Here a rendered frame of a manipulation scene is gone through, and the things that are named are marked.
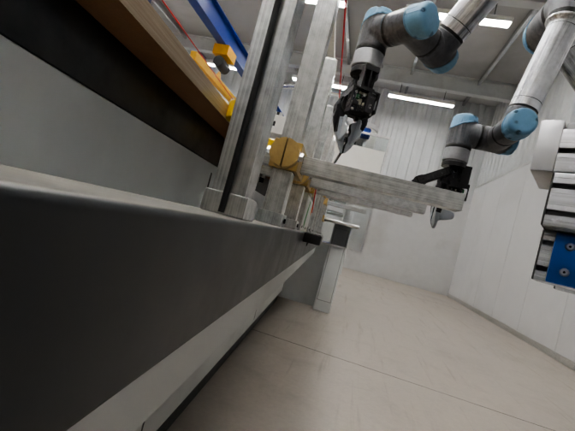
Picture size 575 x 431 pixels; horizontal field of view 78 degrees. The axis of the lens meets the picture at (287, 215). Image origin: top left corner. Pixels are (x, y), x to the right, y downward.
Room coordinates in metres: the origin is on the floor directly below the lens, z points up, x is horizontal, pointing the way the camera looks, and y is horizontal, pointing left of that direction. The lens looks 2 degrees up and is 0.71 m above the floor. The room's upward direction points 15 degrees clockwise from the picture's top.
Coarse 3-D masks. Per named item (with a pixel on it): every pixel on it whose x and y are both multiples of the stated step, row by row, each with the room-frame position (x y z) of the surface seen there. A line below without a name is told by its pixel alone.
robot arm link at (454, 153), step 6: (444, 150) 1.11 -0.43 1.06; (450, 150) 1.08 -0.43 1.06; (456, 150) 1.07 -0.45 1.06; (462, 150) 1.07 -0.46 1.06; (468, 150) 1.07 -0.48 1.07; (444, 156) 1.10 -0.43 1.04; (450, 156) 1.08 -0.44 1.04; (456, 156) 1.07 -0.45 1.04; (462, 156) 1.07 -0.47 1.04; (468, 156) 1.08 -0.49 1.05
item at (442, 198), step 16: (304, 160) 0.64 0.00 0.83; (320, 160) 0.64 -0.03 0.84; (320, 176) 0.64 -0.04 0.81; (336, 176) 0.64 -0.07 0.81; (352, 176) 0.63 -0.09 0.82; (368, 176) 0.63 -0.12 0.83; (384, 176) 0.63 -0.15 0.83; (384, 192) 0.63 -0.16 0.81; (400, 192) 0.62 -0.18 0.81; (416, 192) 0.62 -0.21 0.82; (432, 192) 0.61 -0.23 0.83; (448, 192) 0.61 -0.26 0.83; (448, 208) 0.61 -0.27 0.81
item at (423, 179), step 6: (444, 168) 1.09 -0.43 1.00; (420, 174) 1.10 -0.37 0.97; (426, 174) 1.09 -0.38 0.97; (432, 174) 1.09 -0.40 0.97; (438, 174) 1.09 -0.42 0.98; (444, 174) 1.09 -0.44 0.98; (414, 180) 1.10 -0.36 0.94; (420, 180) 1.09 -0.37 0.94; (426, 180) 1.09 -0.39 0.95; (432, 180) 1.12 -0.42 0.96
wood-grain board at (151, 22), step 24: (96, 0) 0.35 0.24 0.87; (120, 0) 0.33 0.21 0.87; (144, 0) 0.37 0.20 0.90; (120, 24) 0.38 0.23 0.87; (144, 24) 0.38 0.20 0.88; (144, 48) 0.43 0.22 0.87; (168, 48) 0.43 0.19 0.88; (168, 72) 0.50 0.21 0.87; (192, 72) 0.50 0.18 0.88; (192, 96) 0.58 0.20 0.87; (216, 96) 0.61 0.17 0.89; (216, 120) 0.70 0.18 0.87
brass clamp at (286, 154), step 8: (272, 144) 0.58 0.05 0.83; (280, 144) 0.58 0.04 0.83; (288, 144) 0.58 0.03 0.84; (296, 144) 0.58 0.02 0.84; (272, 152) 0.58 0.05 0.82; (280, 152) 0.58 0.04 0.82; (288, 152) 0.58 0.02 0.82; (296, 152) 0.58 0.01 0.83; (304, 152) 0.63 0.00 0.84; (272, 160) 0.58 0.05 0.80; (280, 160) 0.58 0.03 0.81; (288, 160) 0.58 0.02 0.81; (296, 160) 0.58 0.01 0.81; (280, 168) 0.60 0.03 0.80; (288, 168) 0.60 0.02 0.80; (296, 168) 0.60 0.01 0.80; (296, 176) 0.65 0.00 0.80
